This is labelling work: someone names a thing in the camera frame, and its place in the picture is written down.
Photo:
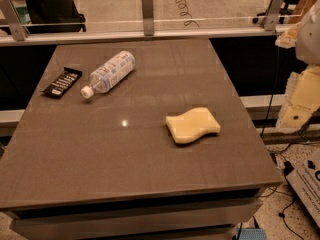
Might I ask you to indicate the glass railing panel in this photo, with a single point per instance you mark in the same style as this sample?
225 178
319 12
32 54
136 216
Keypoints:
184 22

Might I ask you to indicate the middle metal railing bracket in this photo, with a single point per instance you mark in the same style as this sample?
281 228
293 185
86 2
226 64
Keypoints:
148 17

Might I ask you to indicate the grey table drawer cabinet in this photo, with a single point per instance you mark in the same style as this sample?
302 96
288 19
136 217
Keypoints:
204 220

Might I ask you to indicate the left metal railing bracket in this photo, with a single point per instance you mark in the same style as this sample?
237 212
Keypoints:
18 31

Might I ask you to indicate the metal railing bracket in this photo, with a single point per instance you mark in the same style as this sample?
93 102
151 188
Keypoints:
18 31
148 17
272 15

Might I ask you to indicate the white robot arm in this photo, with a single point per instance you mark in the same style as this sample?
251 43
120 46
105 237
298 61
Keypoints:
307 47

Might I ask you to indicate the right metal railing bracket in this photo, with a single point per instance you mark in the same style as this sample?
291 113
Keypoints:
272 15

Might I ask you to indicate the clear blue-label plastic bottle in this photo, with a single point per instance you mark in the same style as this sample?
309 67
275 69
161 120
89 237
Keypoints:
104 78

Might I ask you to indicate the yellow sponge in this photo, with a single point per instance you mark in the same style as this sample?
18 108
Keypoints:
192 125

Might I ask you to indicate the white printed sign board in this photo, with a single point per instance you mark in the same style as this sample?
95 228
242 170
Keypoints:
305 181

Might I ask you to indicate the black office chair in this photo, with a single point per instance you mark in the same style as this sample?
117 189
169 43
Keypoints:
54 16

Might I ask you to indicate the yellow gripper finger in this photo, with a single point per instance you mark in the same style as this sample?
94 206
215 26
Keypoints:
288 38
302 99

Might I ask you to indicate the black snack bar wrapper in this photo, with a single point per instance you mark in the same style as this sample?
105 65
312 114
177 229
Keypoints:
62 83

